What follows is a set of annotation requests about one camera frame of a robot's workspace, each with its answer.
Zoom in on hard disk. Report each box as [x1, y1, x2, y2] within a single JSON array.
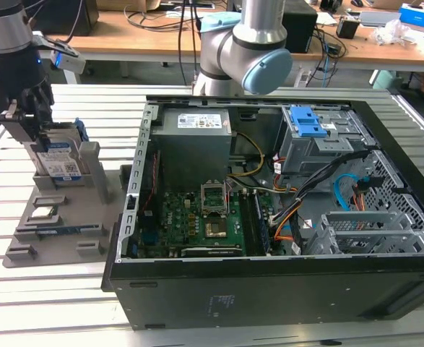
[[34, 117, 90, 181]]

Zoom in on grey metal disk bay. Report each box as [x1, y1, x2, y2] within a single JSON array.
[[274, 104, 377, 178]]

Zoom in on large black box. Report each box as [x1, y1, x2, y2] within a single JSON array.
[[33, 0, 99, 37]]

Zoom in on wooden desk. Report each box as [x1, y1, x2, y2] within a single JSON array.
[[30, 9, 424, 86]]

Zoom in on silver CPU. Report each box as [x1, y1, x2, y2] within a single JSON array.
[[30, 206, 57, 219]]

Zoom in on grey parts rack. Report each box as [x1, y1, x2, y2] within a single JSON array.
[[2, 141, 124, 268]]

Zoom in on RAM stick on rack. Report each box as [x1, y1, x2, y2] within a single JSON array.
[[34, 224, 103, 236]]

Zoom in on grey power supply unit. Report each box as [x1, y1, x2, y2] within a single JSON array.
[[150, 107, 233, 184]]

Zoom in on green motherboard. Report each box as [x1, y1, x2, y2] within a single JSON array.
[[139, 189, 248, 257]]

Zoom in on metal socket cover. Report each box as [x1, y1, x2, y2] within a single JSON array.
[[200, 182, 229, 216]]

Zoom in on CPU socket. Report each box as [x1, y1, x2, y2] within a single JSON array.
[[204, 221, 228, 240]]

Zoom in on black graphics card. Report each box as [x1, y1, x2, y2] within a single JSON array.
[[181, 246, 245, 258]]

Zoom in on installed RAM stick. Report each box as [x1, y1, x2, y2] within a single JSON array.
[[254, 193, 271, 254]]

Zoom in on black speaker box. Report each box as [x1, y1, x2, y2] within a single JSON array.
[[282, 9, 319, 53]]

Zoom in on small black box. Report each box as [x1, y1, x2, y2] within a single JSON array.
[[336, 17, 360, 40]]

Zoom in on black open PC case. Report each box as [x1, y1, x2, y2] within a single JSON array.
[[101, 94, 424, 332]]

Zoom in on grey flat box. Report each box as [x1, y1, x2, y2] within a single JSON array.
[[359, 10, 401, 27]]

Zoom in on silver perforated drive cage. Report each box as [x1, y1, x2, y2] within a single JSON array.
[[307, 211, 424, 256]]

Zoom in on clear plastic bag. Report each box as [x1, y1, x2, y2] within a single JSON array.
[[373, 20, 424, 47]]

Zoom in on blue cardboard box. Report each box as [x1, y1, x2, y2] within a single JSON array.
[[399, 3, 424, 28]]

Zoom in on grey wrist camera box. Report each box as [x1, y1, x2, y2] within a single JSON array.
[[51, 49, 87, 75]]

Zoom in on red black twisted wire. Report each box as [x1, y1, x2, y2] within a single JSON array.
[[143, 150, 161, 211]]

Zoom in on yellow wire bundle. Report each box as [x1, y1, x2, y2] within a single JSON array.
[[229, 132, 267, 178]]

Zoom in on blue plastic bay bracket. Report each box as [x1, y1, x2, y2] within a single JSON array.
[[290, 105, 330, 137]]

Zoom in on orange wire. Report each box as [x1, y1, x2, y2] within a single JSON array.
[[274, 211, 299, 242]]

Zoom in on blue network cable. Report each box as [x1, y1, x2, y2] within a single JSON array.
[[323, 45, 337, 86]]

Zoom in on black cable bundle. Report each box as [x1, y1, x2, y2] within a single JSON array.
[[269, 147, 378, 228]]

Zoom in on blue wire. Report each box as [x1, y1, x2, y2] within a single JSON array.
[[332, 173, 373, 214]]

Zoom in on orange red power wires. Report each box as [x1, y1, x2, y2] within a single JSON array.
[[352, 182, 367, 211]]

